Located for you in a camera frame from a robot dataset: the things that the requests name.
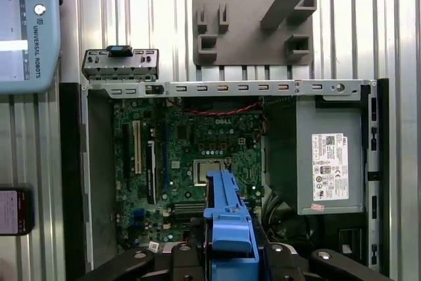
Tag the grey plastic parts rack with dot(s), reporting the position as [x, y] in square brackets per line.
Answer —
[243, 40]

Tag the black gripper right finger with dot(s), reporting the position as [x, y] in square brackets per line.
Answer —
[283, 264]

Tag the blue black bracket latch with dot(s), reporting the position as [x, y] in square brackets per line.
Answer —
[120, 51]

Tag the black RAM slot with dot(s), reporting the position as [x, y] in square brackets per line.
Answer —
[187, 212]
[187, 205]

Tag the black open PC case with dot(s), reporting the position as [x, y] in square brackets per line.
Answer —
[70, 179]

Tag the white expansion slot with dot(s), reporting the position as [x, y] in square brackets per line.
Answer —
[137, 149]

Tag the black expansion slot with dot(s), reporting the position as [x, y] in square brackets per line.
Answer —
[126, 162]

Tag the grey power supply unit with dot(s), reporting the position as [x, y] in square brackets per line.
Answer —
[304, 179]

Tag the black phone with screen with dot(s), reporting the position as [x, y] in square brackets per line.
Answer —
[16, 208]

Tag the silver CPU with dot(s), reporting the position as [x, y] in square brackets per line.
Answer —
[204, 170]

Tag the metal CPU socket cover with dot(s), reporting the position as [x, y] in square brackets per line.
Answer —
[210, 161]

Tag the pale blue teach pendant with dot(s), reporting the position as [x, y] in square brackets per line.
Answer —
[39, 64]

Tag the hard disk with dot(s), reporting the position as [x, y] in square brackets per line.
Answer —
[230, 235]

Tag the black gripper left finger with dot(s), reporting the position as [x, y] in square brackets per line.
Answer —
[184, 264]

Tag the metal expansion slot bracket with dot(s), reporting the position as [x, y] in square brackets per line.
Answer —
[118, 70]

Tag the green motherboard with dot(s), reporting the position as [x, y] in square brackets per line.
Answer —
[197, 129]

